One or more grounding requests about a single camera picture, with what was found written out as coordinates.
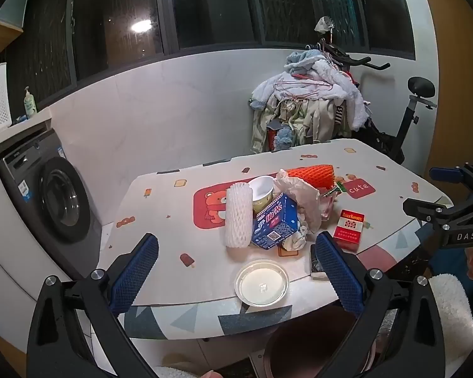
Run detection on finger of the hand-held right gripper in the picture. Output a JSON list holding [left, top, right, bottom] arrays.
[[403, 198, 464, 234], [429, 161, 473, 201]]

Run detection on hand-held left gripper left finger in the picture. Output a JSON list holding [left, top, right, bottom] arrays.
[[27, 233, 160, 378]]

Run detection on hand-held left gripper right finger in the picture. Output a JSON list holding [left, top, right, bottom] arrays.
[[314, 232, 448, 378]]

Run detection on small black packet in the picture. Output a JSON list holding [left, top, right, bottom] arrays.
[[310, 243, 329, 281]]

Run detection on red cigarette box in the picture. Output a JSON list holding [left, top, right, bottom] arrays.
[[331, 209, 365, 253]]

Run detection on white tissue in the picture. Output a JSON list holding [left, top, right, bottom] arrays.
[[280, 226, 310, 252]]

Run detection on clear pink wrapper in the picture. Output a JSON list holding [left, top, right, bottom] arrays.
[[319, 197, 336, 221]]

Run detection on brown trash bin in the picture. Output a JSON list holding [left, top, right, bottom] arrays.
[[265, 308, 379, 378]]

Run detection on round white dish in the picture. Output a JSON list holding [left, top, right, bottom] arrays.
[[234, 259, 290, 308]]

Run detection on blue cardboard box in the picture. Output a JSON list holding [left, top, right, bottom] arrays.
[[251, 193, 300, 250]]

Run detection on green snack wrapper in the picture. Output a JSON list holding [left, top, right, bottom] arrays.
[[319, 181, 347, 198]]

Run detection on white plastic bag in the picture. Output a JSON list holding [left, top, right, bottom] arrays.
[[273, 169, 322, 233]]

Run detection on orange foam fruit net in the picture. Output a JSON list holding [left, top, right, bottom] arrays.
[[286, 164, 336, 190]]

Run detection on white foam fruit net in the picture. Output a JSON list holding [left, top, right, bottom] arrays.
[[224, 183, 255, 249]]

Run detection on white paper cup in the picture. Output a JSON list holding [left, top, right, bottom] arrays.
[[248, 175, 284, 221]]

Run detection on blue cloth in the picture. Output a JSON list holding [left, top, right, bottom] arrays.
[[429, 244, 473, 308]]

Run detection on bear printed table mat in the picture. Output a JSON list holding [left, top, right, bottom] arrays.
[[96, 139, 454, 308]]

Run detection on black exercise bike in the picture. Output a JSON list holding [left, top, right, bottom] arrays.
[[323, 43, 438, 166]]

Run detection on white fluffy towel bottom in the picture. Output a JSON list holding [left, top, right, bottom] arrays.
[[428, 273, 473, 378]]

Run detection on white fluffy towel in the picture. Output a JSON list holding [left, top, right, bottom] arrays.
[[428, 273, 473, 378], [158, 364, 206, 378]]

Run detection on grey washing machine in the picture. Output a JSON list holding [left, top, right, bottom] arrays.
[[0, 128, 103, 280]]

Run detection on white fluffy towel left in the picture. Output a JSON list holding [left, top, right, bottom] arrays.
[[158, 364, 206, 378]]

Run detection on pile of clothes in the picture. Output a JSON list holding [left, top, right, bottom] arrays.
[[248, 49, 371, 154]]

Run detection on small white grey bundle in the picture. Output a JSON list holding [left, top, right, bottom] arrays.
[[314, 16, 334, 34]]

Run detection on green pump soap bottle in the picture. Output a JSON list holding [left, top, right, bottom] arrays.
[[24, 86, 38, 119]]

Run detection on dark framed window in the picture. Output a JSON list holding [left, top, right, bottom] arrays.
[[0, 0, 416, 107]]

